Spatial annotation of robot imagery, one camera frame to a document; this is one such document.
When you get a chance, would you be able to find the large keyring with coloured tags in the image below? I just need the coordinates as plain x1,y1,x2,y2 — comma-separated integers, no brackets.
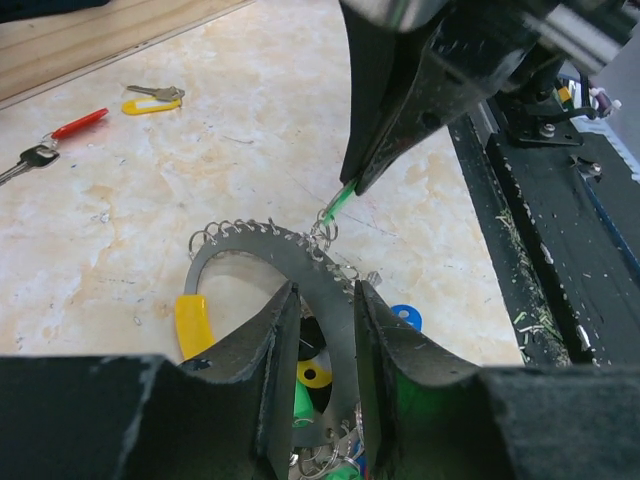
174,217,425,480

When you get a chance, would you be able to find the key with yellow ring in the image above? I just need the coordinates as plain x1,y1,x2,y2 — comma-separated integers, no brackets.
121,85,185,116

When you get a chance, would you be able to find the wooden clothes rack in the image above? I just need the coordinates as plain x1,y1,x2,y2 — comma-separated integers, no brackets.
1,0,248,107

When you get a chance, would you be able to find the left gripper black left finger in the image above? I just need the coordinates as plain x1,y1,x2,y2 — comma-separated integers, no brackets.
0,280,302,480

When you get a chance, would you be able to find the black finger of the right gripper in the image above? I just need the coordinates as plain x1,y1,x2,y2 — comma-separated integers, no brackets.
354,1,558,194
340,1,442,183

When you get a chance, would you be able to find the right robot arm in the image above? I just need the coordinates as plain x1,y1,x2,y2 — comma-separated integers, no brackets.
340,1,563,195

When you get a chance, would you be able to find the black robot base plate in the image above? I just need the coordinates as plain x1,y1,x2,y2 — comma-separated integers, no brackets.
449,106,639,366

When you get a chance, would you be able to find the key with long red tag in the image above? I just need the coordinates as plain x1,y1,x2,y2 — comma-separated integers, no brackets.
1,108,109,185

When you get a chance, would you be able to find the key with green tag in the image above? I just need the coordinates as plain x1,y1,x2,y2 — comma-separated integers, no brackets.
310,180,356,242

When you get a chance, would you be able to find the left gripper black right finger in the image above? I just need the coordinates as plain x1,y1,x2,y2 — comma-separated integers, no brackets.
354,281,639,479

